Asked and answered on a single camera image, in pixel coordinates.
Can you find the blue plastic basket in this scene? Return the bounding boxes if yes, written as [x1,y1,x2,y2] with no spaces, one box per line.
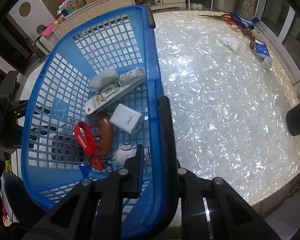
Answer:
[21,5,178,239]

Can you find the white astronaut toy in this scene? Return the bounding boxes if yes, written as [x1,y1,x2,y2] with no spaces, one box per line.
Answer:
[115,143,151,167]

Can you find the white TV remote control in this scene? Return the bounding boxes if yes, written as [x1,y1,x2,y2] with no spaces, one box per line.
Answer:
[85,67,146,117]

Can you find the person's left hand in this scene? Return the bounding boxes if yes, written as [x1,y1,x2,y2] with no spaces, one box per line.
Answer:
[0,145,16,154]

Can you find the brown checkered coaster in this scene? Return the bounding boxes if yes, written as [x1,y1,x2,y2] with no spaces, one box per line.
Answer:
[49,135,84,163]

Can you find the brown wooden massager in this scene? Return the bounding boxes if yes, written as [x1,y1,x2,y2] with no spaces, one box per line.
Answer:
[88,112,113,157]

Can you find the white power adapter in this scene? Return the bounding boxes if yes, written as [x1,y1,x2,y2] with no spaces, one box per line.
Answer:
[109,103,145,135]

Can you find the crumpled white tissue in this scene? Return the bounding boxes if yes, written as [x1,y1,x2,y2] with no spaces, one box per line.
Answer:
[219,36,242,52]

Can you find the blue tissue pack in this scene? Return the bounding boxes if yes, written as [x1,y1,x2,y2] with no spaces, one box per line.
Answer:
[255,39,270,59]

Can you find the paper towel roll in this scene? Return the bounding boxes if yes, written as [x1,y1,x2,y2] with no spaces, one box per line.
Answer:
[153,0,163,5]

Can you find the blue striped cloth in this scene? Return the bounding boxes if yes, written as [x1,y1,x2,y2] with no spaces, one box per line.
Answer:
[229,12,259,30]

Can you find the cream TV cabinet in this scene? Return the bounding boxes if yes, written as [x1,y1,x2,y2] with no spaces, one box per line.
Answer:
[53,0,186,39]

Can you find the red keychain strap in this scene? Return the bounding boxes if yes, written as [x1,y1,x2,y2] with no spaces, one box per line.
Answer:
[73,121,114,173]

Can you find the black cylindrical handle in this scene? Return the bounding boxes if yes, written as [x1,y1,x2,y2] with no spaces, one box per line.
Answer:
[286,104,300,136]

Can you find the red handled scissors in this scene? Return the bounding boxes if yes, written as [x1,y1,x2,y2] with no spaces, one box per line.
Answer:
[198,13,242,29]

